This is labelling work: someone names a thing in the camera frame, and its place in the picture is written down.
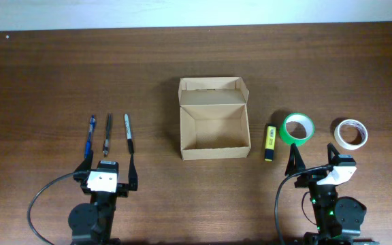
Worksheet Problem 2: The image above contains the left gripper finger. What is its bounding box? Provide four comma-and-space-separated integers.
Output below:
73, 150, 93, 182
128, 154, 138, 191

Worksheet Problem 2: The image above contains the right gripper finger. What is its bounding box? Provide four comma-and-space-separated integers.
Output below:
285, 143, 306, 176
327, 143, 340, 166

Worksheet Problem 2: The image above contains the yellow highlighter marker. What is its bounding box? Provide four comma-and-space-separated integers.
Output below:
265, 125, 276, 162

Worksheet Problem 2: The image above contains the white tape roll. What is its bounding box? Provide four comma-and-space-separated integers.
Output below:
334, 119, 369, 150

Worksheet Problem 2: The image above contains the dark grey pen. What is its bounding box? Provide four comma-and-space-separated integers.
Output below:
103, 113, 112, 157

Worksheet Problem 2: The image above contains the green tape roll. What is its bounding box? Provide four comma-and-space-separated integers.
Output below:
279, 113, 315, 146

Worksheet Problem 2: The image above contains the blue ballpoint pen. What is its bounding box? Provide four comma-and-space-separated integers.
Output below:
84, 115, 96, 159

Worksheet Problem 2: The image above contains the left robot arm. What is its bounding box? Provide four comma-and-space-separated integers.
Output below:
68, 152, 138, 244

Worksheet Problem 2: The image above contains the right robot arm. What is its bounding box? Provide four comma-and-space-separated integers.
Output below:
281, 143, 377, 245

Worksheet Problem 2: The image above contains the black permanent marker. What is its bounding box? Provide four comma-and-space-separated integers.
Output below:
124, 114, 135, 154

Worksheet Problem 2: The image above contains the open cardboard box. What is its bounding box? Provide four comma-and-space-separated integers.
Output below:
178, 77, 251, 160

